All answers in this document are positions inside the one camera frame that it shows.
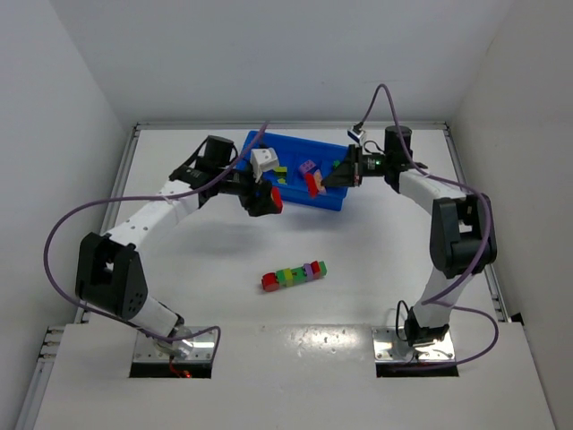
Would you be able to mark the metal base plate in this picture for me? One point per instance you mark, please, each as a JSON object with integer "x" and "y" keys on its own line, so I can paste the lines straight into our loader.
{"x": 198, "y": 347}
{"x": 390, "y": 348}

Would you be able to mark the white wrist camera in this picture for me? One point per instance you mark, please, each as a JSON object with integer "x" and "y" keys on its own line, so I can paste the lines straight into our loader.
{"x": 263, "y": 160}
{"x": 358, "y": 135}

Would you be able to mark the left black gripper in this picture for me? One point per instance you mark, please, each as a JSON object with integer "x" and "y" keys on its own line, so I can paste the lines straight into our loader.
{"x": 256, "y": 197}

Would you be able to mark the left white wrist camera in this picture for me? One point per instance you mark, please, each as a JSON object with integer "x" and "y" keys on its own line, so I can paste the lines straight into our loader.
{"x": 263, "y": 160}

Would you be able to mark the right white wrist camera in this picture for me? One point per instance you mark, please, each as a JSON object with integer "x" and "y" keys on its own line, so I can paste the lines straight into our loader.
{"x": 358, "y": 135}

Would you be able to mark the blue divided plastic bin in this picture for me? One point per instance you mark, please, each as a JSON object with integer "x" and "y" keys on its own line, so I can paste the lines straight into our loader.
{"x": 292, "y": 152}

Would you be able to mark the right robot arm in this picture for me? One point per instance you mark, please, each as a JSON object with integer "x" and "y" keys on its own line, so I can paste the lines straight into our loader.
{"x": 462, "y": 241}

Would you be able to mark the red lime lego stack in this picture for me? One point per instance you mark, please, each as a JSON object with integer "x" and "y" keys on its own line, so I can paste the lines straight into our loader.
{"x": 314, "y": 184}

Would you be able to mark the left aluminium rail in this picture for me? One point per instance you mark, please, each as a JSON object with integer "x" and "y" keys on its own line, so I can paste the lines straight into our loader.
{"x": 121, "y": 175}

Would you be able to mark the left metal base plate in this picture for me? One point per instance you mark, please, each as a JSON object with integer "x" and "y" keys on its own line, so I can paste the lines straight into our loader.
{"x": 198, "y": 347}

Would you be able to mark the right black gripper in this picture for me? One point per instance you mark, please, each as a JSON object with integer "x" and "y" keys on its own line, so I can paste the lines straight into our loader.
{"x": 353, "y": 166}

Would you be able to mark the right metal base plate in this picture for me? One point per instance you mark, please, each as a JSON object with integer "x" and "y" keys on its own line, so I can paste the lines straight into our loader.
{"x": 390, "y": 348}

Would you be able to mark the long lego brick row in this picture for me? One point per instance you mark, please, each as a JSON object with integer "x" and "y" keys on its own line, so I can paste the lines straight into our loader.
{"x": 289, "y": 277}

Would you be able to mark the lime green lego brick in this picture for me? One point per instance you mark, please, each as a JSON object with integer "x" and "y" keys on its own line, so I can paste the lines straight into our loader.
{"x": 280, "y": 171}

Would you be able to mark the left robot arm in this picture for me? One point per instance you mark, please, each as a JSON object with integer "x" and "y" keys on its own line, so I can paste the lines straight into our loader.
{"x": 110, "y": 275}

